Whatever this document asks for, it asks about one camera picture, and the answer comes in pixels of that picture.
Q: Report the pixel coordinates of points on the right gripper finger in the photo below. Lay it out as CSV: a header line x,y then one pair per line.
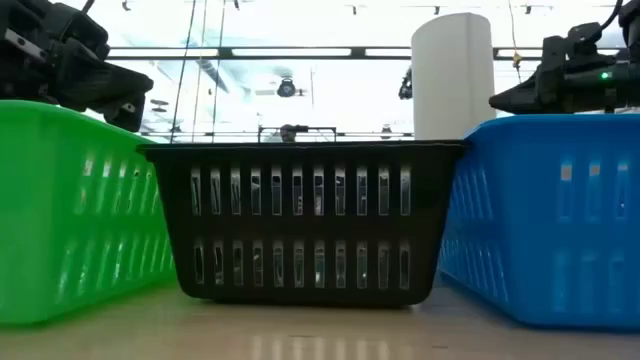
x,y
517,100

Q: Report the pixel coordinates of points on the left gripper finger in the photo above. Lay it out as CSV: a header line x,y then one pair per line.
x,y
125,114
105,80

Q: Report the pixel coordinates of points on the black hanging fixture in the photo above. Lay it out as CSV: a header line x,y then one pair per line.
x,y
406,87

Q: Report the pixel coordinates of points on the blue plastic basket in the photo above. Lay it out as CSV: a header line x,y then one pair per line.
x,y
530,225

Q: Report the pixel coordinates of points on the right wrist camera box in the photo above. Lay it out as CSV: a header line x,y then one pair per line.
x,y
580,45

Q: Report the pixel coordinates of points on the green plastic basket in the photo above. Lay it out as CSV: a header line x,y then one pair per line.
x,y
50,225

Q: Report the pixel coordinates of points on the black hanging spotlight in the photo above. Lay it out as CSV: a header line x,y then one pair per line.
x,y
286,89

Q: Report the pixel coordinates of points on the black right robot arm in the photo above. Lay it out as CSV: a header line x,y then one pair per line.
x,y
625,85

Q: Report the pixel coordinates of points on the person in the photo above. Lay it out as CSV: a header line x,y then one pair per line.
x,y
288,134

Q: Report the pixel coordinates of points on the black ceiling beam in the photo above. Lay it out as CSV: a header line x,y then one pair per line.
x,y
357,52

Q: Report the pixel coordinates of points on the black plastic basket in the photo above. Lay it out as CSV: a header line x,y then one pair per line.
x,y
300,225

